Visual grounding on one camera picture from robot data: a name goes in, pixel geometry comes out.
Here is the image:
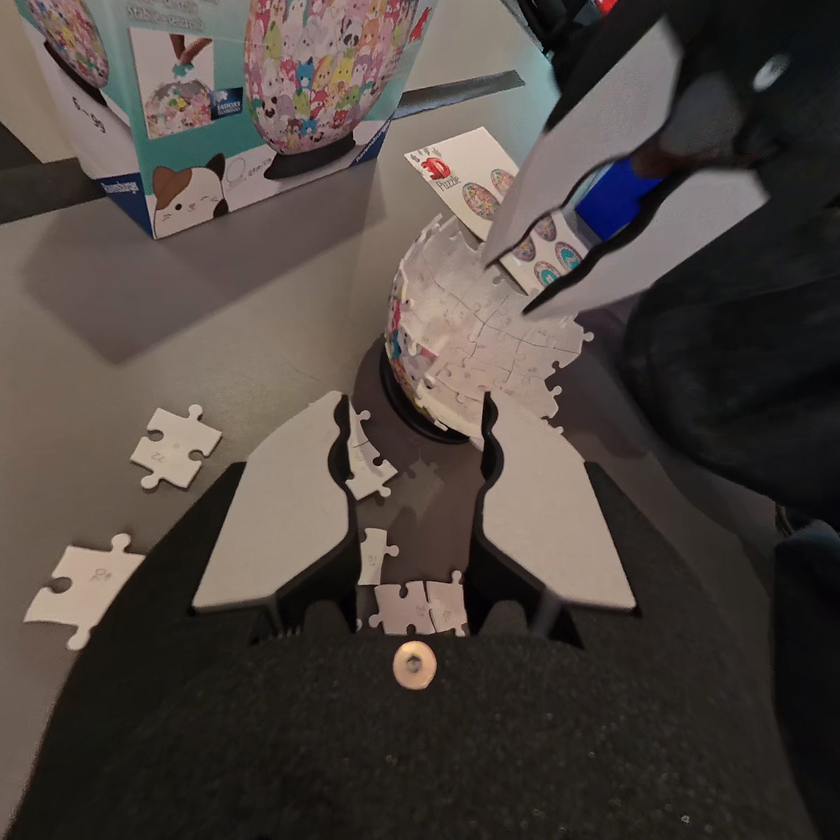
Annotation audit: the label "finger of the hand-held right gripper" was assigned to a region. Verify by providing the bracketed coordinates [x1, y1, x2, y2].
[479, 19, 687, 271]
[523, 164, 778, 320]

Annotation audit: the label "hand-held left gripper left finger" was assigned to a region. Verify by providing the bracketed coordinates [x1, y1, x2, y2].
[193, 392, 362, 615]

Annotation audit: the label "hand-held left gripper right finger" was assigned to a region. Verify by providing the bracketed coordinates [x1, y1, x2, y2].
[473, 392, 637, 634]

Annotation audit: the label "partly built white puzzle ball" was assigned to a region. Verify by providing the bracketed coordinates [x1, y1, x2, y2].
[384, 213, 594, 442]

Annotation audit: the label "white puzzle piece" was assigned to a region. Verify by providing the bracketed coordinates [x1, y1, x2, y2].
[24, 531, 147, 652]
[344, 407, 400, 502]
[357, 527, 403, 589]
[129, 403, 224, 493]

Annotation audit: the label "loose white puzzle pieces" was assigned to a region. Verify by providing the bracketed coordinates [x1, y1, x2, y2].
[371, 570, 471, 639]

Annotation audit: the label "colourful puzzle ball box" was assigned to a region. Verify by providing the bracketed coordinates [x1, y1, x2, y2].
[14, 0, 441, 241]

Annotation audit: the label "blue plastic bin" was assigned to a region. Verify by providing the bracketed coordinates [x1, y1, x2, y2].
[578, 158, 666, 246]

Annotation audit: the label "printed instruction sheet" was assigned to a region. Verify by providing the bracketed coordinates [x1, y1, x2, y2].
[403, 126, 588, 298]

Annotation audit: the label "person's dark clothing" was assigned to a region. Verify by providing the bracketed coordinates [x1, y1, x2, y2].
[617, 171, 840, 840]

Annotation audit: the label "black ring stand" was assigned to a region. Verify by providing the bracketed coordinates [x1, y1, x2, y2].
[377, 339, 476, 450]

